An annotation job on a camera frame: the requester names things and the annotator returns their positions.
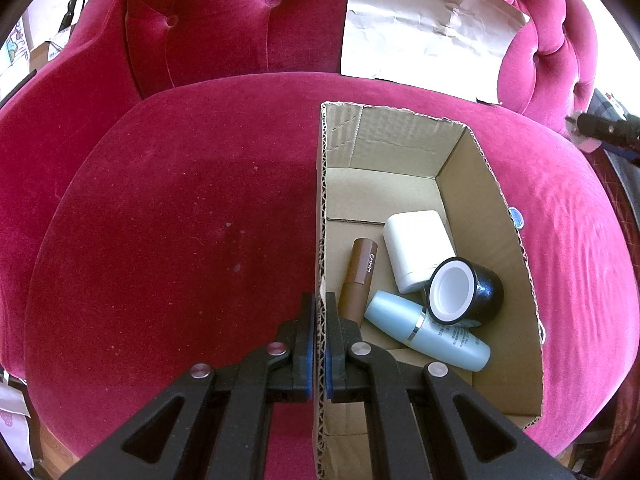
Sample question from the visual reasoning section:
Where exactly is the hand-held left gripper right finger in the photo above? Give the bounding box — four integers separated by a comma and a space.
322, 291, 576, 480

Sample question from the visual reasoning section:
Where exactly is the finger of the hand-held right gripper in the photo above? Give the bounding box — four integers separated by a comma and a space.
566, 111, 640, 148

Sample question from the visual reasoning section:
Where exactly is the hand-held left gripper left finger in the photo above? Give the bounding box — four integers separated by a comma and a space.
62, 292, 317, 480

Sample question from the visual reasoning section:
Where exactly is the brown lipstick tube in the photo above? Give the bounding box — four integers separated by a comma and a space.
338, 238, 382, 322

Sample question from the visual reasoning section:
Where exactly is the light blue bottle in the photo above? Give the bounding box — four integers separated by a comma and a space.
363, 290, 492, 372

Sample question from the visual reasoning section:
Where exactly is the black jar white inside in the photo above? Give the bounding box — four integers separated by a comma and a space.
425, 256, 505, 327

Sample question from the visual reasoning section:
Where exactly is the cardboard box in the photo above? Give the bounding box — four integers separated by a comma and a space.
311, 101, 546, 480

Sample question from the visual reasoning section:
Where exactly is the red velvet tufted sofa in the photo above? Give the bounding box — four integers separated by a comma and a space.
0, 0, 632, 471

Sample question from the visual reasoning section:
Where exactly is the creased grey paper sheet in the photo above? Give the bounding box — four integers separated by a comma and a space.
340, 0, 532, 106

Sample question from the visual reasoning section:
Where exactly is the white printed bag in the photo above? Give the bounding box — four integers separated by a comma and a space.
0, 375, 36, 461

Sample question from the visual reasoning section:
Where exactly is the small brown carton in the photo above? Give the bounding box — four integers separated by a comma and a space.
29, 40, 66, 73

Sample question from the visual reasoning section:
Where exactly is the white wall charger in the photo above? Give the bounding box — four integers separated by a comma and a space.
383, 210, 457, 295

